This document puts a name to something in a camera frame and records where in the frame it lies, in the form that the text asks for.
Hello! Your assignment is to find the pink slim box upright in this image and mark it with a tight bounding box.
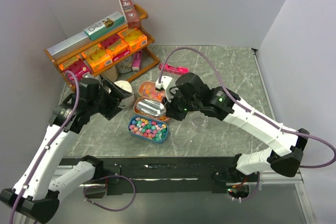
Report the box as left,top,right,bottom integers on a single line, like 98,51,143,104
132,51,142,71

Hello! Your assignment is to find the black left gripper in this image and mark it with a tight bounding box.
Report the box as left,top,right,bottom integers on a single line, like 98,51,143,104
88,78,132,120

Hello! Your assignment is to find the wooden three-tier shelf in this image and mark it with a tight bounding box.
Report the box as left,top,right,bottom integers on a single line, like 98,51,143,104
44,4,160,90

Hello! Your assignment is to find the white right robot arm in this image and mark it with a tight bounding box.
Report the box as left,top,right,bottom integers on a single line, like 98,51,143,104
155,73,308,182

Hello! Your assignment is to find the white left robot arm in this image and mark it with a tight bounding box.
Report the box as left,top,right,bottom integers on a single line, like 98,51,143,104
1,78,132,223

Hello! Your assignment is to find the white toilet paper roll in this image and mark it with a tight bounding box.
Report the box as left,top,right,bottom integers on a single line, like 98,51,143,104
114,80,135,109

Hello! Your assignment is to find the pink tin of gummies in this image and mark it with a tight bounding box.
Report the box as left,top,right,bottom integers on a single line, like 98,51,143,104
138,81,165,102

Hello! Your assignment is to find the teal long box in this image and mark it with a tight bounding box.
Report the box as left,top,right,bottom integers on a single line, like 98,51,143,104
83,12,124,40

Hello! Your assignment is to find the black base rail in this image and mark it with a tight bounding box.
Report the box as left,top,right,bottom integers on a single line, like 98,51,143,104
57,156,266,196

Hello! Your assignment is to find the silver metal scoop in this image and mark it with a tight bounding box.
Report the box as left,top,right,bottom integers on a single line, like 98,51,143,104
136,99,166,117

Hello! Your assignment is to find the blue tin of star candies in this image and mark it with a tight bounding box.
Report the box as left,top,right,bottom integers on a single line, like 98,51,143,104
128,114,170,144

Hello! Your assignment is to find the red orange sponge box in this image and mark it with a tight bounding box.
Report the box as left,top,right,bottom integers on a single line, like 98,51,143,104
100,34,129,58

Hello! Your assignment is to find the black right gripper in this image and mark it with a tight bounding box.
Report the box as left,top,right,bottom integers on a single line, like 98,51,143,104
162,88,201,121

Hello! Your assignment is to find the red tall carton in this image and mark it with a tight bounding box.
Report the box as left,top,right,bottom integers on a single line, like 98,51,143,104
119,0,140,29

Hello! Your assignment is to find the pink sponge box left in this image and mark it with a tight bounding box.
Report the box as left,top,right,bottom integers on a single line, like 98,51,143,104
59,55,91,81

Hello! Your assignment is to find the orange sponge box middle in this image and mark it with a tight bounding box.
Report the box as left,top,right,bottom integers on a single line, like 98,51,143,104
81,43,112,72

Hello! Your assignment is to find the pink box on table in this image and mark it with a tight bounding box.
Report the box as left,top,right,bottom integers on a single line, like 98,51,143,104
159,63,189,76

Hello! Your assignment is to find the printed paper roll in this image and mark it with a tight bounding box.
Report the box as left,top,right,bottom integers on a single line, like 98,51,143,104
116,56,133,74

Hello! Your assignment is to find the silver long box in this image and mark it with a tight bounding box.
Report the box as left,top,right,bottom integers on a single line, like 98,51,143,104
47,31,91,60

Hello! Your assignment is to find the beige paper roll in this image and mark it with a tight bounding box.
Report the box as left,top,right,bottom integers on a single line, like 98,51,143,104
100,66,119,82

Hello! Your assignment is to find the pink tin of lollipops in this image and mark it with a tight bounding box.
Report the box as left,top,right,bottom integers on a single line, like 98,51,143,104
133,97,170,122

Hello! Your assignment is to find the orange sponge box right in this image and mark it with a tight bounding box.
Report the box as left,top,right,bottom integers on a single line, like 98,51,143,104
118,28,148,52

